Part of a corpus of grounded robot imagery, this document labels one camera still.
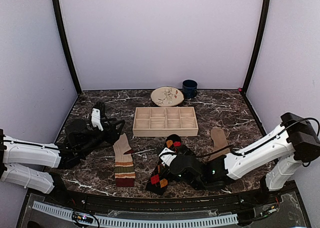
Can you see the patterned ceramic plate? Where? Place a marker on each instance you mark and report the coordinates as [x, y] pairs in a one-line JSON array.
[[167, 96]]

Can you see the wooden compartment tray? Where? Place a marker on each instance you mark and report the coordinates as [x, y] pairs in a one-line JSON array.
[[165, 121]]

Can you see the white slotted cable duct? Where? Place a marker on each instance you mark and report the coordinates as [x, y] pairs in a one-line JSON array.
[[86, 220]]

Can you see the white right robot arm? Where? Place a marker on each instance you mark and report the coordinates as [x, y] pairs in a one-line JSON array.
[[293, 143]]

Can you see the right black corner post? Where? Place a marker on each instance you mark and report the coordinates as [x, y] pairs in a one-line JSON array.
[[257, 45]]

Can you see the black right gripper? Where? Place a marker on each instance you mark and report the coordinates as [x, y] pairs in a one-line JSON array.
[[167, 168]]

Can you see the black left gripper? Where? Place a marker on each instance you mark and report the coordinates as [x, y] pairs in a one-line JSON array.
[[112, 138]]

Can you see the left black corner post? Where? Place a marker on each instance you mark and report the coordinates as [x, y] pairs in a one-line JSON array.
[[65, 45]]

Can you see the dark blue mug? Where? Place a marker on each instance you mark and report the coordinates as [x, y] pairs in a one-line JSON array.
[[189, 89]]

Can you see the beige striped sock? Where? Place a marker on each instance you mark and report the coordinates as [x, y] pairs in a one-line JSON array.
[[124, 171]]

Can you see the tan plain sock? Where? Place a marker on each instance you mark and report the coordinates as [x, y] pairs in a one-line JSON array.
[[219, 142]]

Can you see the black argyle sock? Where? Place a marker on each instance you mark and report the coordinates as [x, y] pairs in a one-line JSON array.
[[174, 144]]

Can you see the black corner post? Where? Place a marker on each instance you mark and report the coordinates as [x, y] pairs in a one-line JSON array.
[[257, 45], [65, 45]]

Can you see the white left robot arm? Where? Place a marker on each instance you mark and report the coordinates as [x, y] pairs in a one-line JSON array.
[[16, 155]]

